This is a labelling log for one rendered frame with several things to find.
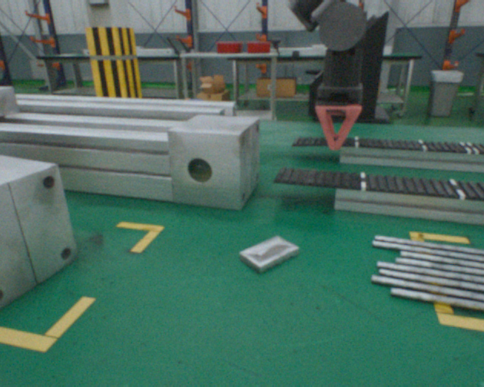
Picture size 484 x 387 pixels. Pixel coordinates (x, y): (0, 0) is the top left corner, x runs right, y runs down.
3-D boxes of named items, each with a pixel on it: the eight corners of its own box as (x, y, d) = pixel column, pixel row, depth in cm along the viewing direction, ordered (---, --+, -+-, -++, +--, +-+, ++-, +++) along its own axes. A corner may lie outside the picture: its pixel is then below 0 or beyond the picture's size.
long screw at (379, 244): (497, 263, 33) (500, 254, 33) (500, 269, 32) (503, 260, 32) (372, 245, 36) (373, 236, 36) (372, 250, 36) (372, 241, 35)
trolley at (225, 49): (275, 133, 409) (278, 36, 370) (277, 147, 359) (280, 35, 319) (186, 133, 414) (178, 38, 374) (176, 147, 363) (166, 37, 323)
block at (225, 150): (263, 176, 55) (263, 114, 51) (240, 210, 44) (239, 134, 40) (207, 172, 57) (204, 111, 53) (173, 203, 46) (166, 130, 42)
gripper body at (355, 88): (316, 100, 55) (319, 48, 52) (321, 93, 64) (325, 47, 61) (361, 102, 53) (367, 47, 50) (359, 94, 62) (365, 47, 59)
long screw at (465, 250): (496, 256, 34) (498, 247, 34) (498, 262, 33) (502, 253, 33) (374, 239, 37) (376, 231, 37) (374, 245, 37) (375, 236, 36)
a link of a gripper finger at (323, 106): (312, 152, 58) (316, 92, 54) (316, 141, 64) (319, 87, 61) (356, 155, 56) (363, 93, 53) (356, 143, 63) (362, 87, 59)
